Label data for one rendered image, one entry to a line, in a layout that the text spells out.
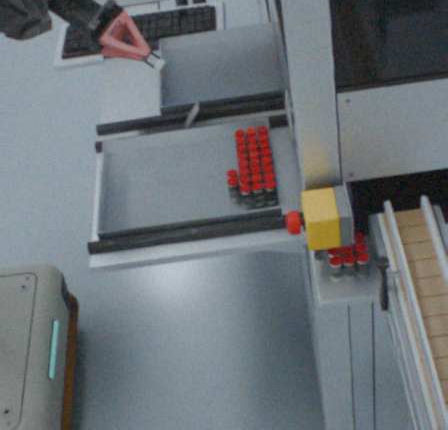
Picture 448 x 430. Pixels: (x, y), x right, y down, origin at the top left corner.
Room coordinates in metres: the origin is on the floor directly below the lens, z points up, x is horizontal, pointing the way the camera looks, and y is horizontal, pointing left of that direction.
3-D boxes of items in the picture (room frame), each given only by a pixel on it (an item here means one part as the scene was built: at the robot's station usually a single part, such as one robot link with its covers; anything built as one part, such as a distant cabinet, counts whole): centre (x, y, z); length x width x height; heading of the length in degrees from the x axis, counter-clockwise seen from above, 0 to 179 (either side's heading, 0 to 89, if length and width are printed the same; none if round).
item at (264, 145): (1.22, -0.10, 0.90); 0.18 x 0.02 x 0.05; 175
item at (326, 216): (0.97, -0.16, 0.99); 0.08 x 0.07 x 0.07; 85
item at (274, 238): (1.40, -0.01, 0.87); 0.70 x 0.48 x 0.02; 175
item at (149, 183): (1.23, 0.05, 0.90); 0.34 x 0.26 x 0.04; 85
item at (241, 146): (1.22, -0.06, 0.90); 0.18 x 0.02 x 0.05; 175
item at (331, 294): (0.95, -0.20, 0.87); 0.14 x 0.13 x 0.02; 85
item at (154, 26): (1.92, 0.12, 0.82); 0.40 x 0.14 x 0.02; 83
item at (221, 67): (1.56, -0.10, 0.90); 0.34 x 0.26 x 0.04; 85
